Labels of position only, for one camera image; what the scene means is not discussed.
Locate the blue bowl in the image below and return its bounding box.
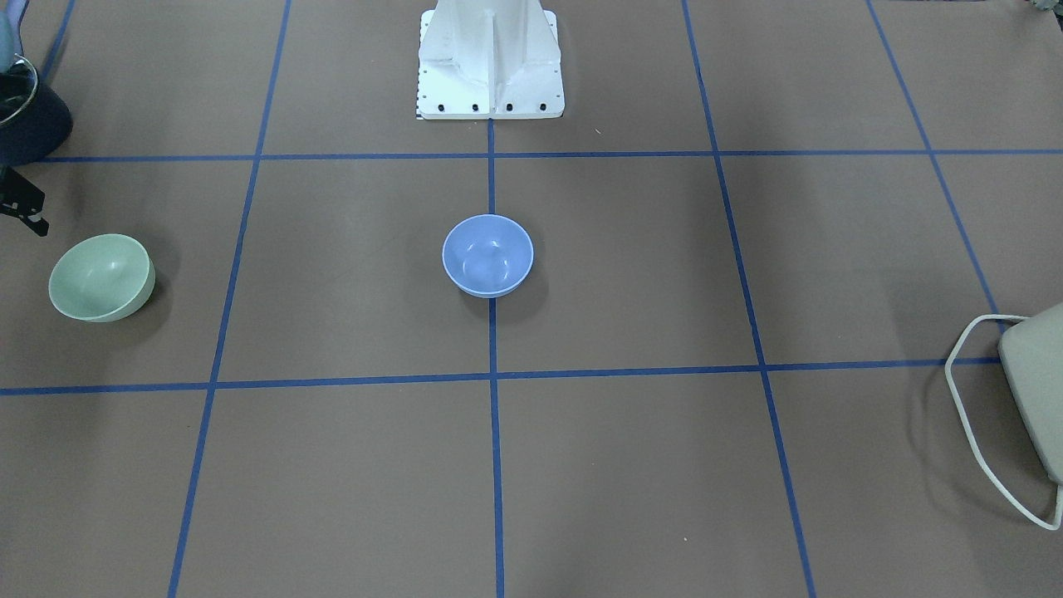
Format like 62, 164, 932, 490
441, 213, 536, 298

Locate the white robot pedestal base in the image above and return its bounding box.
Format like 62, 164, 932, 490
415, 1, 566, 120

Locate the dark blue saucepan with lid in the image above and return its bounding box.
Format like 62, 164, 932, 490
0, 0, 74, 169

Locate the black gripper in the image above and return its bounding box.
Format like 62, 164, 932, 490
1, 165, 50, 236

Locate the green bowl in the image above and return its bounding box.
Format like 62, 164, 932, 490
48, 233, 156, 323

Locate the beige toaster appliance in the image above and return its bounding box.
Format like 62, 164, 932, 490
998, 304, 1062, 484

